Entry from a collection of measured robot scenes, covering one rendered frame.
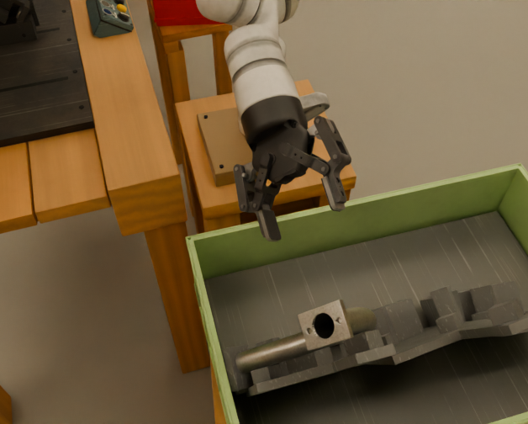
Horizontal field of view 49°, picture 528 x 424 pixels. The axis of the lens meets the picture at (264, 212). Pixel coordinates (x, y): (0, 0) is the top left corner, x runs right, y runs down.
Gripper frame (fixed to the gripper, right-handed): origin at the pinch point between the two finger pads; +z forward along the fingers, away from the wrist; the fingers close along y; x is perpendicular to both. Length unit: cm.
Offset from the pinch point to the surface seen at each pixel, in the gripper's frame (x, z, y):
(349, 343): 3.3, 14.1, -1.0
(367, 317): 5.0, 11.9, 1.3
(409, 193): 40.3, -8.8, -2.2
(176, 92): 62, -73, -67
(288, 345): 10.2, 11.5, -14.0
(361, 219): 37.3, -7.4, -10.9
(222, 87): 99, -91, -77
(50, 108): 13, -51, -60
